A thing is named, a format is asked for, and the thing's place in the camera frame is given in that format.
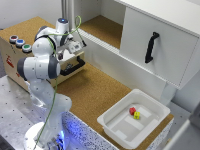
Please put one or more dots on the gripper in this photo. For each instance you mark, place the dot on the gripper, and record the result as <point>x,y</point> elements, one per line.
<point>72,46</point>

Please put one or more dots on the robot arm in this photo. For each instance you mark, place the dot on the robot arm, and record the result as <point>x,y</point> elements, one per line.
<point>38,68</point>

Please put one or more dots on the wooden drawer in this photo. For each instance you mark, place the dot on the wooden drawer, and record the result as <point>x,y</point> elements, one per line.
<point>74,60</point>

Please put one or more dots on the wooden drawer box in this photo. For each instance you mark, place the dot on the wooden drawer box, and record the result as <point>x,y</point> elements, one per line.
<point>28,28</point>

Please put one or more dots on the white cabinet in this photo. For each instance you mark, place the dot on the white cabinet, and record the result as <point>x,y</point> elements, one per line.
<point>110,60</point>

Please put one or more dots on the green button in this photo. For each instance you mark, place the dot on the green button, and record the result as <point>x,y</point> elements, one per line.
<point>26,48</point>

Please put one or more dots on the blue button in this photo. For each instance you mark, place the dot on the blue button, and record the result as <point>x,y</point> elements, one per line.
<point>20,42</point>

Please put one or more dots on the red button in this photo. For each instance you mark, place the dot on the red button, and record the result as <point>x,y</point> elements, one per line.
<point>13,38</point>

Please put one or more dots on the yellow block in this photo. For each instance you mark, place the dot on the yellow block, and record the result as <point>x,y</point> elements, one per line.
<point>136,115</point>

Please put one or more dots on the white plastic box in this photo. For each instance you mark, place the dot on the white plastic box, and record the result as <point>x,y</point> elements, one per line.
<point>123,128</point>

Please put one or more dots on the white sliding door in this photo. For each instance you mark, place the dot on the white sliding door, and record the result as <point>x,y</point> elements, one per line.
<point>173,50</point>

